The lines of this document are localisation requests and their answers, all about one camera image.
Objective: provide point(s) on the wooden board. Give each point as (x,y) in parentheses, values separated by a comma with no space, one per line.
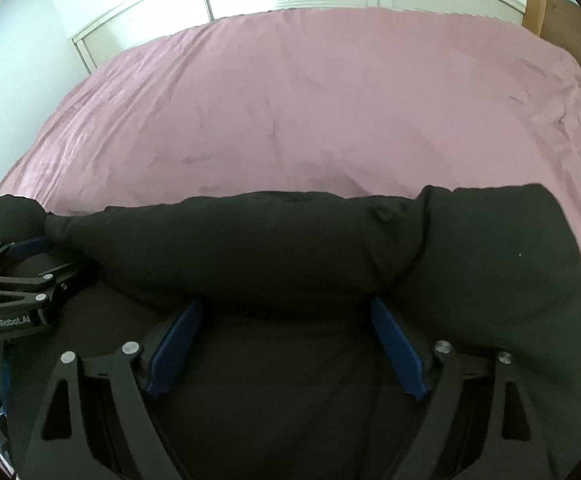
(535,10)

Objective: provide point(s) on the black garment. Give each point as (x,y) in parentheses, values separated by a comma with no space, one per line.
(295,260)

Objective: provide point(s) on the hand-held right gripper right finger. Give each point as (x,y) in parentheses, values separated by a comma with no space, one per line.
(400,350)

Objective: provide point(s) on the pink bed sheet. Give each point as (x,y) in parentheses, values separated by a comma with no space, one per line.
(295,110)

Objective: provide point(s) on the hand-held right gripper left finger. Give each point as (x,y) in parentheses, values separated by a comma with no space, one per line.
(175,350)

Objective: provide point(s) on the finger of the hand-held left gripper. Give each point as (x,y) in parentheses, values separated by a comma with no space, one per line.
(25,248)
(55,272)

